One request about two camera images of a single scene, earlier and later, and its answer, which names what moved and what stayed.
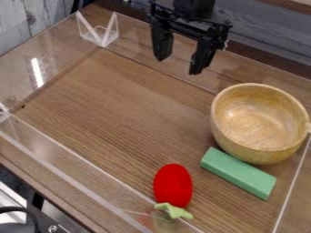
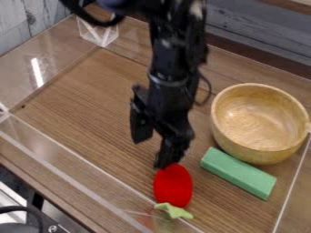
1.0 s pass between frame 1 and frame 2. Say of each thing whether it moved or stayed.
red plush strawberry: stayed
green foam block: stayed
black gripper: moved
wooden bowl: stayed
